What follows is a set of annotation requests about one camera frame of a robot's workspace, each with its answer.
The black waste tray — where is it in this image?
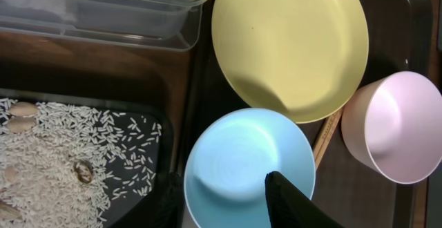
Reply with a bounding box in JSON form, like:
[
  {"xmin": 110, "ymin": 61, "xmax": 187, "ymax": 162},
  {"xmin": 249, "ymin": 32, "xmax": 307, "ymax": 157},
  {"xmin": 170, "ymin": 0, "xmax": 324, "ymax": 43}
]
[{"xmin": 0, "ymin": 88, "xmax": 184, "ymax": 228}]

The dark brown serving tray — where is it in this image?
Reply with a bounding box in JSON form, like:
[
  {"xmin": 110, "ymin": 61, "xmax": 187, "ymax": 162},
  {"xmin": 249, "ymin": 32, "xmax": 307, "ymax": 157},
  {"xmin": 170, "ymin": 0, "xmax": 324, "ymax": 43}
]
[{"xmin": 178, "ymin": 0, "xmax": 439, "ymax": 227}]

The pile of white rice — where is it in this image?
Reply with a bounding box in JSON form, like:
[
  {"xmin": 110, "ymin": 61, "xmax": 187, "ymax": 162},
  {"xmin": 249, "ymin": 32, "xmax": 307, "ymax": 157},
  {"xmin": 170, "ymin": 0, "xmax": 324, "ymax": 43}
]
[{"xmin": 0, "ymin": 97, "xmax": 163, "ymax": 228}]

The light blue bowl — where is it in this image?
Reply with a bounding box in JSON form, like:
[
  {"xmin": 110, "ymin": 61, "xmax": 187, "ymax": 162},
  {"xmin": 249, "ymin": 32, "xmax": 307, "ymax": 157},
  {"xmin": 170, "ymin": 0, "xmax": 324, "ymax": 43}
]
[{"xmin": 184, "ymin": 108, "xmax": 316, "ymax": 228}]

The clear plastic waste bin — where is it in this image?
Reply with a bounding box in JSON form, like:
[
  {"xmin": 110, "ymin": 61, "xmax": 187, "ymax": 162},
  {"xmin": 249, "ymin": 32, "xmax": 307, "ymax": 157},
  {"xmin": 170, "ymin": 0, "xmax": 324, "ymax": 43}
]
[{"xmin": 1, "ymin": 0, "xmax": 207, "ymax": 51}]

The whole peanut pod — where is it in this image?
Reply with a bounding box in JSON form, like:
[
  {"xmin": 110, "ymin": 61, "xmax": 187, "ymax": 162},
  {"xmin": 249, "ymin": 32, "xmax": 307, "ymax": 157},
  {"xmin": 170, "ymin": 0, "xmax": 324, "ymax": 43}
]
[{"xmin": 0, "ymin": 201, "xmax": 22, "ymax": 220}]

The small peanut shell piece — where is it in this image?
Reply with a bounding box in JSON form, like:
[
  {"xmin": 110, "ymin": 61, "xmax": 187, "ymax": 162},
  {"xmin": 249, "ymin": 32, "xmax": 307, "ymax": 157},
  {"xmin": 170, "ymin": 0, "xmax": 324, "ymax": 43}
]
[{"xmin": 4, "ymin": 166, "xmax": 20, "ymax": 183}]

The yellow plate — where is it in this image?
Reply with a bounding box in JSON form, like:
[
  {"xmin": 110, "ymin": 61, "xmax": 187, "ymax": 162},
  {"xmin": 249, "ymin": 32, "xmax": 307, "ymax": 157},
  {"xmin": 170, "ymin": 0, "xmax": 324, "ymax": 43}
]
[{"xmin": 211, "ymin": 0, "xmax": 369, "ymax": 123}]

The wooden chopstick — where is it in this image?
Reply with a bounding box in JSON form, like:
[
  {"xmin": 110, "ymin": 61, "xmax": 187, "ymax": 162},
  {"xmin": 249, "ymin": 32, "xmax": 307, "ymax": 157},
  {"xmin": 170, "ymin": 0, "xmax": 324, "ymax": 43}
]
[{"xmin": 313, "ymin": 108, "xmax": 343, "ymax": 169}]

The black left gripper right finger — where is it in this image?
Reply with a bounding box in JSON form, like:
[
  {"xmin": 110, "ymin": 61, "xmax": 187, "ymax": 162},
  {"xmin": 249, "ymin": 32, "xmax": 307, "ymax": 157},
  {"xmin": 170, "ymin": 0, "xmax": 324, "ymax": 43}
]
[{"xmin": 265, "ymin": 171, "xmax": 343, "ymax": 228}]

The open peanut shell half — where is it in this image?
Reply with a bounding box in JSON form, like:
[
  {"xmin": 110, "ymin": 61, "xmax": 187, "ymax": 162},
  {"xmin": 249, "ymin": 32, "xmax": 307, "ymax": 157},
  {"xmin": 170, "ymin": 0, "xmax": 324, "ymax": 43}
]
[{"xmin": 74, "ymin": 161, "xmax": 93, "ymax": 184}]

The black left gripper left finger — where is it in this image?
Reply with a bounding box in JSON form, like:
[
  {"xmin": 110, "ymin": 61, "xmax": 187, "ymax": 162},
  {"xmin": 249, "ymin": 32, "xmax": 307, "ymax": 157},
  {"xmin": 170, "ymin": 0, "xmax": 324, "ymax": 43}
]
[{"xmin": 113, "ymin": 173, "xmax": 183, "ymax": 228}]

